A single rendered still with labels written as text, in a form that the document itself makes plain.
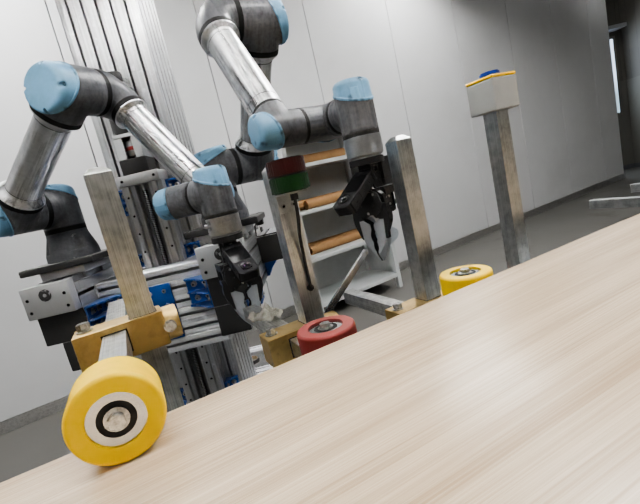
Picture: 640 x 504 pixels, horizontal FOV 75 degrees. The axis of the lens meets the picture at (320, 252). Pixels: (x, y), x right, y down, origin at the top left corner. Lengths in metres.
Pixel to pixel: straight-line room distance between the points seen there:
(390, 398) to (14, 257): 3.07
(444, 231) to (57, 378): 3.87
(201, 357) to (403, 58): 3.96
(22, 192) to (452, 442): 1.22
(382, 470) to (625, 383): 0.19
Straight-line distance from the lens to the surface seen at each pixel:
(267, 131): 0.84
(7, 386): 3.44
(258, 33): 1.18
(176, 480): 0.38
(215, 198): 0.92
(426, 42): 5.17
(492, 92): 0.95
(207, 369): 1.54
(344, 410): 0.38
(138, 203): 1.49
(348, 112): 0.84
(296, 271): 0.68
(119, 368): 0.41
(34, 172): 1.31
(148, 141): 1.18
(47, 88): 1.17
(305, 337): 0.54
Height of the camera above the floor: 1.09
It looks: 9 degrees down
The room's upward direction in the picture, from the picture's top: 13 degrees counter-clockwise
